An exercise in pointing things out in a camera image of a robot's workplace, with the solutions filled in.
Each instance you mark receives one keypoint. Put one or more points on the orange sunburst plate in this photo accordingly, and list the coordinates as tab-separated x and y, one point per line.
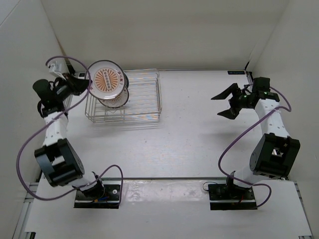
118	101
108	79

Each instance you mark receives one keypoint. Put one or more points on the wire dish rack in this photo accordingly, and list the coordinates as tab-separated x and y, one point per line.
143	105

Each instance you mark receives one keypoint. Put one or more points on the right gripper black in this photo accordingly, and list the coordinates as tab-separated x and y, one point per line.
232	113

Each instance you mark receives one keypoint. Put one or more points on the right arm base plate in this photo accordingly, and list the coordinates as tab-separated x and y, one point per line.
221	198

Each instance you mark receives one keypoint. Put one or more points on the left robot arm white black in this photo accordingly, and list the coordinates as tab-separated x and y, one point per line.
57	159

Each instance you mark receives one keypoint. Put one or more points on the green rimmed back plate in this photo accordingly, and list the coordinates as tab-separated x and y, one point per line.
125	79

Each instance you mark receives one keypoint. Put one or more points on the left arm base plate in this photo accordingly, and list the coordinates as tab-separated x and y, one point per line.
109	200

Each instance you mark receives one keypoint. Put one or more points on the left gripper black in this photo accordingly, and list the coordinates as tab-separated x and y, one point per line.
78	85

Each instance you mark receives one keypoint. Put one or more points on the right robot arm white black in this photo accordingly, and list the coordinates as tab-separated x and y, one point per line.
275	153

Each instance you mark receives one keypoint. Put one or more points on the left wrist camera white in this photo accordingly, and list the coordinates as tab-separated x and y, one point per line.
55	70

